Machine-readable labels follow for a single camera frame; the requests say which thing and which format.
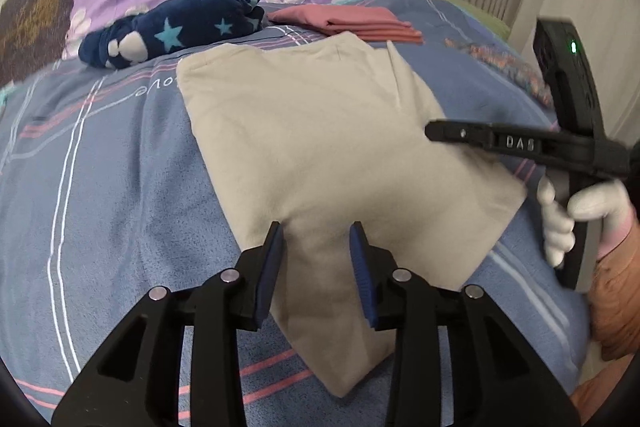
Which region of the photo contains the navy star plush blanket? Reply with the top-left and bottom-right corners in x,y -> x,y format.
78,0 -> 266,70

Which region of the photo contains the person's right forearm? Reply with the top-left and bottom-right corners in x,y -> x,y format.
587,207 -> 640,360

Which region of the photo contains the person's right hand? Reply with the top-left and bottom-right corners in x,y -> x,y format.
537,177 -> 633,268

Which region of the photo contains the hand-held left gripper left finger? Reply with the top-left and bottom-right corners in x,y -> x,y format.
52,222 -> 286,427

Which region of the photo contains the beige cloth garment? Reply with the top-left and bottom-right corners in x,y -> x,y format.
177,32 -> 528,398

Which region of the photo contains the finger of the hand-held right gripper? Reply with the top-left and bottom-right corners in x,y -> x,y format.
425,119 -> 593,164

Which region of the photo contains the blue striped bedsheet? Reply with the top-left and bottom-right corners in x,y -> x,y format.
0,0 -> 593,427

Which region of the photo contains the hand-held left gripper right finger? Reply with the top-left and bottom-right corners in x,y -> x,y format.
349,222 -> 581,427

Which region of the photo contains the folded pink cloth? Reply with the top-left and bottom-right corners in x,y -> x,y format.
267,4 -> 425,45

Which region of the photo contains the floral patterned cloth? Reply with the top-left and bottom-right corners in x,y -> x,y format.
445,38 -> 558,108

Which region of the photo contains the light green cloth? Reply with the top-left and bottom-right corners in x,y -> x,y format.
412,0 -> 511,38

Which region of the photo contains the dark brown patterned pillow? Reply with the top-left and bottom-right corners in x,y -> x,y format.
0,0 -> 83,85

